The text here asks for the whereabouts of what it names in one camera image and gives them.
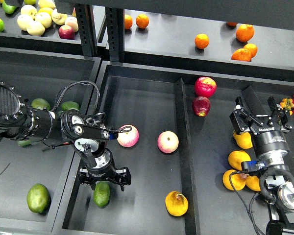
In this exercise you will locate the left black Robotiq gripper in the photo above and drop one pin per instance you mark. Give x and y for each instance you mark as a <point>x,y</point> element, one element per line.
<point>102,168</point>

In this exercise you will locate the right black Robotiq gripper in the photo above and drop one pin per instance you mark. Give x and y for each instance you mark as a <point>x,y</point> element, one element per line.
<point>267,138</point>

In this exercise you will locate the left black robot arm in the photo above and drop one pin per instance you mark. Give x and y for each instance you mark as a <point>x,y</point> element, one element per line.
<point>87,134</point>

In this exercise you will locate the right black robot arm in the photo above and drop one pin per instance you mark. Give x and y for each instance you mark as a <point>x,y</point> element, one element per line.
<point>278,222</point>

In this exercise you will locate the yellow pear with stem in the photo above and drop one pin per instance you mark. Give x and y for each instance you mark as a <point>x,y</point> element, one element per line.
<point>243,140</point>

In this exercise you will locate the yellow pear hidden centre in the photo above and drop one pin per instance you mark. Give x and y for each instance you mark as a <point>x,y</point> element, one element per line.
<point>252,182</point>

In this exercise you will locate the avocado top right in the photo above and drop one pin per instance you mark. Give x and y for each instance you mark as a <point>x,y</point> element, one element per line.
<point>70,105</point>

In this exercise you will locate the avocado bottom long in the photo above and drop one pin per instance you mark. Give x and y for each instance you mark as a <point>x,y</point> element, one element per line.
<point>24,143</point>

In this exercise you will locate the avocado top left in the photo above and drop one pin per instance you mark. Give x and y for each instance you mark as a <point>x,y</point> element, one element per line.
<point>40,103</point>

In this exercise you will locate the pale yellow pear front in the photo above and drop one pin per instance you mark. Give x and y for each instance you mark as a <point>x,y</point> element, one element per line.
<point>35,28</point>

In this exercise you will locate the pale yellow pear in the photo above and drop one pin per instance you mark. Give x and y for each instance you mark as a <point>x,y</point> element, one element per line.
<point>23,20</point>
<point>29,10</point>
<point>35,28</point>
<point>44,18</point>
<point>58,18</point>

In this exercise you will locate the pale yellow pear right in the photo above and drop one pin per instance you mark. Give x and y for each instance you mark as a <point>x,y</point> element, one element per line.
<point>58,18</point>

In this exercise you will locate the pale yellow pear centre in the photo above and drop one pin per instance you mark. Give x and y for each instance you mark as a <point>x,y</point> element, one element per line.
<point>44,18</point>

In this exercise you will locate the pale yellow pear left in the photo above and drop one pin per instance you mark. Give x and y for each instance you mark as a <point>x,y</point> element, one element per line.
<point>23,20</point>

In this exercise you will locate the pale yellow pear back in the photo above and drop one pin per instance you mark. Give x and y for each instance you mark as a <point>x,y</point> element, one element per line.
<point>29,10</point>

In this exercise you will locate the orange cherry tomato bunch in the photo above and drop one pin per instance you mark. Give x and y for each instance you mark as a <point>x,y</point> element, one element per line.
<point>287,104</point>

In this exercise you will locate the pink apple left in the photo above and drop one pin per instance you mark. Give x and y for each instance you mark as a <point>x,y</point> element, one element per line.
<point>130,137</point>

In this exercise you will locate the pink apple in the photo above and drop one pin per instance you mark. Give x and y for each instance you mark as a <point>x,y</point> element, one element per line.
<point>167,142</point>
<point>130,137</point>

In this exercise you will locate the dark red apple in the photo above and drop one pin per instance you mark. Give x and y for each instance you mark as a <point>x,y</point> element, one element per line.
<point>201,106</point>

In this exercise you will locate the bright red apple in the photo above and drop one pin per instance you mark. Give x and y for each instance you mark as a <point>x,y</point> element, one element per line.
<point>205,86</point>

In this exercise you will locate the orange front right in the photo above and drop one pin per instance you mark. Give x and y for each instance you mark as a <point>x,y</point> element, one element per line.
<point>242,54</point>

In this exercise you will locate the orange small right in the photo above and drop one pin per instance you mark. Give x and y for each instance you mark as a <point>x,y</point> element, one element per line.
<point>252,48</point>

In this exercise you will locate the pink apple right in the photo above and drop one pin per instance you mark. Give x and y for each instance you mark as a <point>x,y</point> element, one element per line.
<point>167,142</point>

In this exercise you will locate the large orange on shelf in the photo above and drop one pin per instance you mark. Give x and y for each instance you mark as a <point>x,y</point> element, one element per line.
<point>245,32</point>

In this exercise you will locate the orange on shelf centre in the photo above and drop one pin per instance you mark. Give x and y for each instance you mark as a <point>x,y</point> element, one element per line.
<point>201,41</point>

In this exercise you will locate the black bin divider centre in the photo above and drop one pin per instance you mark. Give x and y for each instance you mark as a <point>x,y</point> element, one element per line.
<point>188,183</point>

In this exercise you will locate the orange under shelf edge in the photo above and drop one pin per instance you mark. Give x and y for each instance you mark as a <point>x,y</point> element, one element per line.
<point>231,24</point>

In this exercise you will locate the red apple on shelf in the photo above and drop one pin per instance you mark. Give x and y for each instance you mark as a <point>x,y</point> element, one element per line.
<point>66,32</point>

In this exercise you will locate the orange on shelf left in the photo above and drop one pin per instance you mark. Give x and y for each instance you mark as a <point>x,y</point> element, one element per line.
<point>142,21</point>

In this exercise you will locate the pale peach on shelf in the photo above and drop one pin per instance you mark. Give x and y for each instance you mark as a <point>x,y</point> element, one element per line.
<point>72,22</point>

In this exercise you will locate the orange half hidden by post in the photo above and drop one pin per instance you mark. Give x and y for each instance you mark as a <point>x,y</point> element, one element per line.
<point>128,22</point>

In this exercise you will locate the black metal shelf post right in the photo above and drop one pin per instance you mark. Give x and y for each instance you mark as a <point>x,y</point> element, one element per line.
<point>115,30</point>

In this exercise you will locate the black metal shelf post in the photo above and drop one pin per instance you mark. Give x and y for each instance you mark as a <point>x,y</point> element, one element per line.
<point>115,30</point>
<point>87,32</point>

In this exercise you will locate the black metal shelf post left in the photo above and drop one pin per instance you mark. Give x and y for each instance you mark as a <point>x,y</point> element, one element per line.
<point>87,32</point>

